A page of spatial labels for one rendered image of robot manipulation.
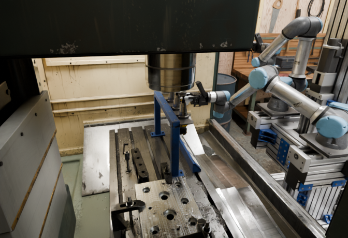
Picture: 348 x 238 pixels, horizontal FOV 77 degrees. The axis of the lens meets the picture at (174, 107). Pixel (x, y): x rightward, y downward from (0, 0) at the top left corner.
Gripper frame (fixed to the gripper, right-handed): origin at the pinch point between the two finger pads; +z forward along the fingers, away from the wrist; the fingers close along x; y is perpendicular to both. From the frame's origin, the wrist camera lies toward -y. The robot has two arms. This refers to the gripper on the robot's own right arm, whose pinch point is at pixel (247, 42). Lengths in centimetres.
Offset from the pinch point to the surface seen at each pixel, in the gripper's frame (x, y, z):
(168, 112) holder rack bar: -112, 8, -70
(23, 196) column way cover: -168, -2, -109
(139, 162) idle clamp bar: -132, 32, -70
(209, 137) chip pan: -59, 71, -21
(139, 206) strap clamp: -140, 26, -101
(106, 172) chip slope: -150, 58, -35
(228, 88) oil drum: 19, 69, 54
